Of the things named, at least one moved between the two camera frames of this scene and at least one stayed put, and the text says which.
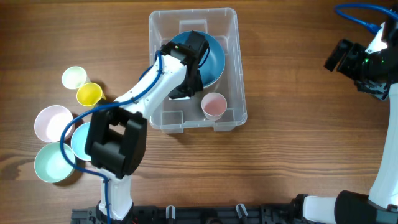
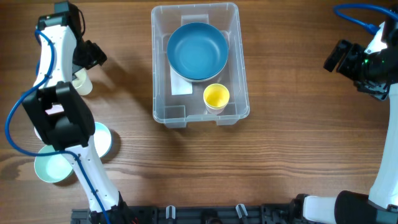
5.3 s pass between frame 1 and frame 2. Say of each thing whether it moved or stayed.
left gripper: moved
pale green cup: stayed
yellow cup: moved
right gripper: stayed
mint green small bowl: stayed
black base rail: stayed
